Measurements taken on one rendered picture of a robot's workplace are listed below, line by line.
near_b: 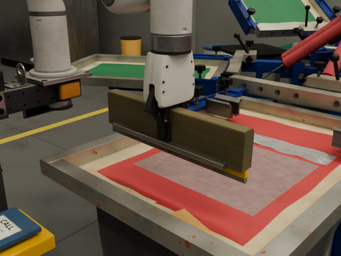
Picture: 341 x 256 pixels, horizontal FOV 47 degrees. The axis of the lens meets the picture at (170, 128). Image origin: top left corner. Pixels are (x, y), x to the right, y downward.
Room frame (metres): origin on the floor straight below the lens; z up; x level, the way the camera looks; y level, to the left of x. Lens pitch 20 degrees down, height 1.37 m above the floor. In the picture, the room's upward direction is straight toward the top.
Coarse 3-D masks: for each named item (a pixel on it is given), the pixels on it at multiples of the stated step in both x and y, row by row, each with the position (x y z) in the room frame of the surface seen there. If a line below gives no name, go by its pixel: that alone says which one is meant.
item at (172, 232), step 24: (240, 96) 1.36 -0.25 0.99; (312, 120) 1.15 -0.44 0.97; (336, 120) 1.10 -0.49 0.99; (96, 144) 0.91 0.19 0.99; (120, 144) 0.95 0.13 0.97; (48, 168) 0.80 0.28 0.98; (72, 168) 0.77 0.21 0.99; (96, 192) 0.67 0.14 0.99; (120, 192) 0.67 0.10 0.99; (336, 192) 0.67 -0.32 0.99; (120, 216) 0.63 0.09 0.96; (144, 216) 0.58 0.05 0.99; (168, 216) 0.58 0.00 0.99; (312, 216) 0.58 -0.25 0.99; (336, 216) 0.62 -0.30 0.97; (168, 240) 0.54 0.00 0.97; (192, 240) 0.52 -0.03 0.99; (216, 240) 0.52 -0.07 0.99; (288, 240) 0.52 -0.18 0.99; (312, 240) 0.54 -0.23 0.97
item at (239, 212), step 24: (312, 144) 0.99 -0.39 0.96; (264, 168) 0.84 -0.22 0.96; (288, 168) 0.84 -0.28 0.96; (312, 168) 0.84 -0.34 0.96; (192, 192) 0.73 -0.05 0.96; (216, 192) 0.73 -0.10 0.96; (240, 192) 0.73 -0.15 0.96; (264, 192) 0.73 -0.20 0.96; (288, 192) 0.73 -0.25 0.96; (216, 216) 0.64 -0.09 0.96; (240, 216) 0.64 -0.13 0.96; (264, 216) 0.64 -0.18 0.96; (240, 240) 0.56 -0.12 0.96
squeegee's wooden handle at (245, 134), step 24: (120, 96) 0.81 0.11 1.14; (120, 120) 0.81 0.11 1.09; (144, 120) 0.75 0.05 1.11; (168, 120) 0.71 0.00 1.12; (192, 120) 0.67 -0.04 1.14; (216, 120) 0.65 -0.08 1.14; (192, 144) 0.67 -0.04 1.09; (216, 144) 0.63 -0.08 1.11; (240, 144) 0.60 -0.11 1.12; (240, 168) 0.59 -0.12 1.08
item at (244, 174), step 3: (132, 135) 0.80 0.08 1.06; (201, 162) 0.66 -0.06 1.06; (225, 171) 0.63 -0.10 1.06; (228, 171) 0.62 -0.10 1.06; (231, 171) 0.62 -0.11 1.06; (234, 171) 0.61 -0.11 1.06; (246, 171) 0.60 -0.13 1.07; (234, 174) 0.61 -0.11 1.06; (237, 174) 0.61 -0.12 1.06; (240, 174) 0.61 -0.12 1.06; (243, 174) 0.60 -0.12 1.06; (246, 174) 0.60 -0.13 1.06; (243, 177) 0.60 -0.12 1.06; (246, 177) 0.60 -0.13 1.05
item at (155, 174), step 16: (256, 128) 1.12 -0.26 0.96; (272, 128) 1.12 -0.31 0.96; (288, 128) 1.12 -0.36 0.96; (256, 144) 0.99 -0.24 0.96; (128, 160) 0.89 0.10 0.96; (144, 160) 0.89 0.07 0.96; (160, 160) 0.89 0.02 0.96; (176, 160) 0.89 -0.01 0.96; (112, 176) 0.80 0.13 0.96; (128, 176) 0.80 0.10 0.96; (144, 176) 0.80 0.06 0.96; (160, 176) 0.80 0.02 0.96; (176, 176) 0.80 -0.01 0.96; (192, 176) 0.80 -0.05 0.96; (144, 192) 0.73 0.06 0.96; (160, 192) 0.73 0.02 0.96
